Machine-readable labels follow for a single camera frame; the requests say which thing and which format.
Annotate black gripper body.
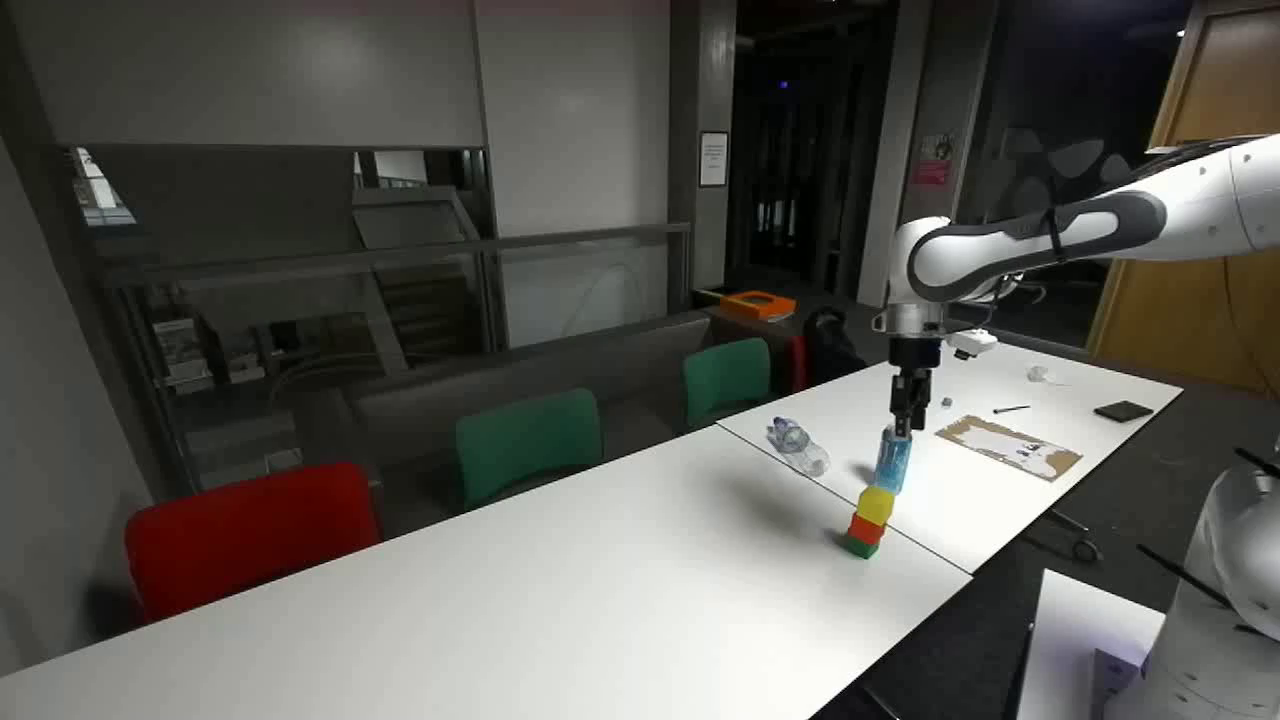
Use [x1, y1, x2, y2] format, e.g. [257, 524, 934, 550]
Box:
[889, 336, 940, 406]

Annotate clear plastic water bottle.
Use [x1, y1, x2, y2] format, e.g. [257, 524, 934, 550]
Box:
[769, 418, 829, 480]

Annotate grey sofa bench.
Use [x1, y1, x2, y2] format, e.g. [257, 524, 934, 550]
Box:
[290, 311, 713, 512]

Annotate green chair near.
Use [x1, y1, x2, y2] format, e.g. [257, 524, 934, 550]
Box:
[454, 388, 605, 503]

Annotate green chair far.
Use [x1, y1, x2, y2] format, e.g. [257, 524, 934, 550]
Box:
[682, 336, 773, 430]

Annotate green chair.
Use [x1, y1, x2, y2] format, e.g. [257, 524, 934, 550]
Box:
[454, 388, 605, 503]
[682, 336, 773, 430]

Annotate red chair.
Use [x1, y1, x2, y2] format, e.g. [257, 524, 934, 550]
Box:
[125, 462, 380, 621]

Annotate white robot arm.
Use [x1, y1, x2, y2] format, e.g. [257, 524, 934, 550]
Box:
[875, 135, 1280, 720]

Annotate orange box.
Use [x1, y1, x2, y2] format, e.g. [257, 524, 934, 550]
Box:
[719, 290, 797, 326]

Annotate stacked colourful blocks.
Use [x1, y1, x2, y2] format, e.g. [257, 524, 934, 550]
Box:
[844, 484, 896, 558]

